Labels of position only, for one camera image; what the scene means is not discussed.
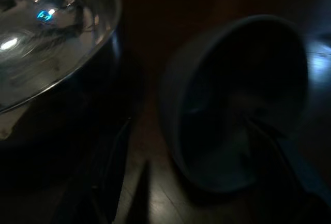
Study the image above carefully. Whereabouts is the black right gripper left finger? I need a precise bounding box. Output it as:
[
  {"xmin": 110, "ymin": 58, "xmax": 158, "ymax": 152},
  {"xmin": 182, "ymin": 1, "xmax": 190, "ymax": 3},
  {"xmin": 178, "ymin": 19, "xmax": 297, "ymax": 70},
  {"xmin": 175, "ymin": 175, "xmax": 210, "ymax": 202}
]
[{"xmin": 77, "ymin": 116, "xmax": 154, "ymax": 224}]

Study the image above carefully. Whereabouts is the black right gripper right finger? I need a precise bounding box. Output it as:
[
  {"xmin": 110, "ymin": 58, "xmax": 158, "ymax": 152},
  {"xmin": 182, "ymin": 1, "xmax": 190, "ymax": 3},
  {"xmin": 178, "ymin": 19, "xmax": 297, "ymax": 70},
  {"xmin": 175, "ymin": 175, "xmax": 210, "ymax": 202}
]
[{"xmin": 227, "ymin": 120, "xmax": 331, "ymax": 224}]

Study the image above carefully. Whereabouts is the white ceramic bowl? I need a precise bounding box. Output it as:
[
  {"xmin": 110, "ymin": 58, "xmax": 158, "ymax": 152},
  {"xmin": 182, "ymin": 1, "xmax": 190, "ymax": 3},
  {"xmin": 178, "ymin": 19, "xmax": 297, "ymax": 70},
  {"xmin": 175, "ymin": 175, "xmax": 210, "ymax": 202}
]
[{"xmin": 157, "ymin": 14, "xmax": 312, "ymax": 194}]

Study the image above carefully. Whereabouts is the shiny steel bowl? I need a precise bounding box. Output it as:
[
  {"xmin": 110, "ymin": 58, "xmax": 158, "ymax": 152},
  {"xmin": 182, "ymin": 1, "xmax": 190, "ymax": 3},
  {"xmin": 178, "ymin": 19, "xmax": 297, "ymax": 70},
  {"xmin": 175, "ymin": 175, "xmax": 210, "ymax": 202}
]
[{"xmin": 0, "ymin": 0, "xmax": 123, "ymax": 114}]

